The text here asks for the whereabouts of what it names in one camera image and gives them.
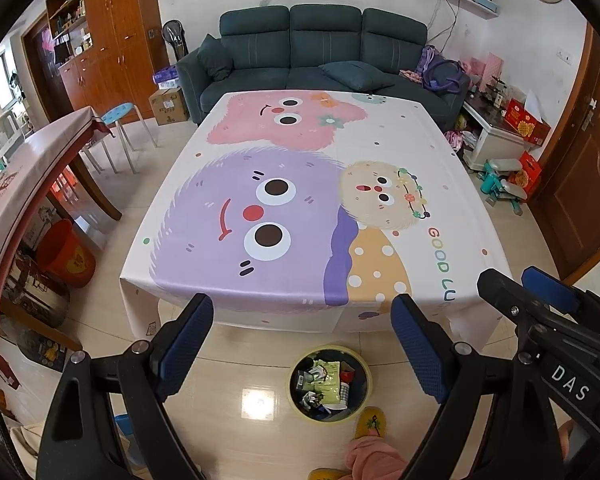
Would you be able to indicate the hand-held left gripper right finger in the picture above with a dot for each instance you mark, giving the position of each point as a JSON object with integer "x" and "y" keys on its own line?
{"x": 420, "y": 350}

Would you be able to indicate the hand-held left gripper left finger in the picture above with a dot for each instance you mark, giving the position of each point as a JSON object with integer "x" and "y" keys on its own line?
{"x": 182, "y": 345}

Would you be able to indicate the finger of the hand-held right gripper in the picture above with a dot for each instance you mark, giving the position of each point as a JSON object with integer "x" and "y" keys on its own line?
{"x": 505, "y": 295}
{"x": 550, "y": 287}

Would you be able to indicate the blue bin with yellow rim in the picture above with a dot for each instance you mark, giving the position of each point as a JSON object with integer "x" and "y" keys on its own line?
{"x": 363, "y": 375}

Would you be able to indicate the yellow right slipper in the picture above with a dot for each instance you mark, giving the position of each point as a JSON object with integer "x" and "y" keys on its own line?
{"x": 372, "y": 422}

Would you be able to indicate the yellow slipper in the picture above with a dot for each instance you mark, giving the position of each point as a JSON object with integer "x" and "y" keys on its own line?
{"x": 372, "y": 422}
{"x": 325, "y": 474}

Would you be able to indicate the yellow-green snack packet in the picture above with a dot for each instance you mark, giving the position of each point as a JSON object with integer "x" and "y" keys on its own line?
{"x": 327, "y": 385}

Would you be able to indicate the teal ride-on toy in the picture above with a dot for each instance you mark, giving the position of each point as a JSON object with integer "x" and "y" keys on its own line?
{"x": 502, "y": 182}

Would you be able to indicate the small red gift box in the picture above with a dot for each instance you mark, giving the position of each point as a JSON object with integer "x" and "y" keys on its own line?
{"x": 527, "y": 172}

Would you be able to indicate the person's right leg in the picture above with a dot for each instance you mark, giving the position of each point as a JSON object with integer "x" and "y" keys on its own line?
{"x": 375, "y": 460}

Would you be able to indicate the brown wooden door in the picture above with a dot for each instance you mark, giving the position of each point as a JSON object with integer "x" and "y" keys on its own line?
{"x": 585, "y": 160}

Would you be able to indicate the cartoon printed tablecloth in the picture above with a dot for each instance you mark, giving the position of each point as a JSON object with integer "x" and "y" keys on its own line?
{"x": 205, "y": 210}

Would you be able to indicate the red bucket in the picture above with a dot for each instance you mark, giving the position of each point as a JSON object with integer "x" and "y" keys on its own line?
{"x": 65, "y": 255}

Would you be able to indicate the steel pot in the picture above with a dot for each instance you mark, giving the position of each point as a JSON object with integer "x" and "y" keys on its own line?
{"x": 35, "y": 300}

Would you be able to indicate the yellow left slipper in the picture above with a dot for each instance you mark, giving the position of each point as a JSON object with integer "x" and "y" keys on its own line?
{"x": 325, "y": 474}

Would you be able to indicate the white low cabinet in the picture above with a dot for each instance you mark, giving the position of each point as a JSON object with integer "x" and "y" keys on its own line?
{"x": 495, "y": 132}

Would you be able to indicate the large red gift box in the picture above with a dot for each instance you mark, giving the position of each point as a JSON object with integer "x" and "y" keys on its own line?
{"x": 525, "y": 122}

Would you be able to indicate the black metal rack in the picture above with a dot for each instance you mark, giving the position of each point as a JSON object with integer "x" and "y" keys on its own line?
{"x": 495, "y": 91}

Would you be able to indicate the pink gift bag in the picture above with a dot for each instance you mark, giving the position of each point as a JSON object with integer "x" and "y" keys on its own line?
{"x": 492, "y": 67}

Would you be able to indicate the purple backpack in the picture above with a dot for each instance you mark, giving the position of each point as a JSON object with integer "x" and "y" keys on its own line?
{"x": 442, "y": 75}

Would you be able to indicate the wooden dining table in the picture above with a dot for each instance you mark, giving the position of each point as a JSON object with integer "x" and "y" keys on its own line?
{"x": 25, "y": 170}

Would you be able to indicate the brown cardboard box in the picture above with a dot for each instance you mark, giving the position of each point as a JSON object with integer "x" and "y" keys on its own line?
{"x": 170, "y": 105}

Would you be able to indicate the blue round stool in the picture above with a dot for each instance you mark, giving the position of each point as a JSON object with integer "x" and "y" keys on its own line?
{"x": 117, "y": 112}

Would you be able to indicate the large dark teal cushion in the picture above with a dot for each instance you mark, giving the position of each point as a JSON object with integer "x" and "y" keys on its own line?
{"x": 357, "y": 75}

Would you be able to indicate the purple flat box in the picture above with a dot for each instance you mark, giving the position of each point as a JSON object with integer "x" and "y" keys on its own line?
{"x": 166, "y": 76}

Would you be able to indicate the small dark teal cushion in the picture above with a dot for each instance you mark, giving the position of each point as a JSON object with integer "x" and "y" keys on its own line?
{"x": 215, "y": 57}

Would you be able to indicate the black standing fan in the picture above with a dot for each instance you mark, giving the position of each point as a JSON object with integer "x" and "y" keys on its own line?
{"x": 175, "y": 35}

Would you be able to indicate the wooden cabinet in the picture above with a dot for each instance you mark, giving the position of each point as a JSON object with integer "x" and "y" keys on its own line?
{"x": 115, "y": 35}

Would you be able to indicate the dark teal sofa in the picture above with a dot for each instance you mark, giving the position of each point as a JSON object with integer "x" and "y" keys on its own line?
{"x": 325, "y": 30}

